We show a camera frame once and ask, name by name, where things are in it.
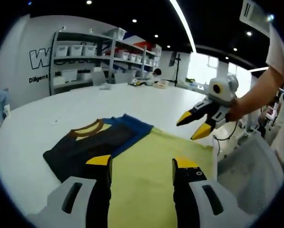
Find black cable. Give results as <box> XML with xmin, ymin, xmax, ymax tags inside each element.
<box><xmin>211</xmin><ymin>119</ymin><xmax>239</xmax><ymax>141</ymax></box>

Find white ceiling light strip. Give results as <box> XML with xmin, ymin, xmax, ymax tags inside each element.
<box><xmin>169</xmin><ymin>0</ymin><xmax>197</xmax><ymax>53</ymax></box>

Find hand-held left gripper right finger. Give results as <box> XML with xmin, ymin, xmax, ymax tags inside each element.
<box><xmin>171</xmin><ymin>158</ymin><xmax>252</xmax><ymax>228</ymax></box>

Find round tray with items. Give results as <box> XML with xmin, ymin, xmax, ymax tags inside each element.
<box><xmin>154</xmin><ymin>80</ymin><xmax>168</xmax><ymax>90</ymax></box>

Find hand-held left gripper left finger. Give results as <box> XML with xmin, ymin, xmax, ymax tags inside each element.
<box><xmin>27</xmin><ymin>154</ymin><xmax>114</xmax><ymax>228</ymax></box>

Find yellow blue black garment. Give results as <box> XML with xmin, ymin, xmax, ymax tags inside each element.
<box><xmin>42</xmin><ymin>113</ymin><xmax>215</xmax><ymax>228</ymax></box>

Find white crumpled cloth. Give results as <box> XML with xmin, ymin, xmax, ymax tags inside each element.
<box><xmin>98</xmin><ymin>82</ymin><xmax>113</xmax><ymax>91</ymax></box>

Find white mesh office chair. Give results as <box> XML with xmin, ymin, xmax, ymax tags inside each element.
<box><xmin>212</xmin><ymin>134</ymin><xmax>284</xmax><ymax>216</ymax></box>

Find rows of white storage boxes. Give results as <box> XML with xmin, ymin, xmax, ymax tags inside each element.
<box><xmin>53</xmin><ymin>28</ymin><xmax>162</xmax><ymax>84</ymax></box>

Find grey metal shelving unit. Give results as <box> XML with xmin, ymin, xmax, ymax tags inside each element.
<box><xmin>49</xmin><ymin>28</ymin><xmax>163</xmax><ymax>96</ymax></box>

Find white ceiling air vent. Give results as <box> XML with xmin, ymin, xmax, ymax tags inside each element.
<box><xmin>238</xmin><ymin>0</ymin><xmax>275</xmax><ymax>34</ymax></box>

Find hand-held gripper lying on table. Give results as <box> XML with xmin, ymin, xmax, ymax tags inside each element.
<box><xmin>128</xmin><ymin>79</ymin><xmax>145</xmax><ymax>87</ymax></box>

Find black tripod stand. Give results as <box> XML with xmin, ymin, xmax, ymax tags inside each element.
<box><xmin>171</xmin><ymin>51</ymin><xmax>182</xmax><ymax>88</ymax></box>

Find person's right hand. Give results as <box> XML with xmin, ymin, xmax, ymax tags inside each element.
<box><xmin>225</xmin><ymin>100</ymin><xmax>249</xmax><ymax>124</ymax></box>

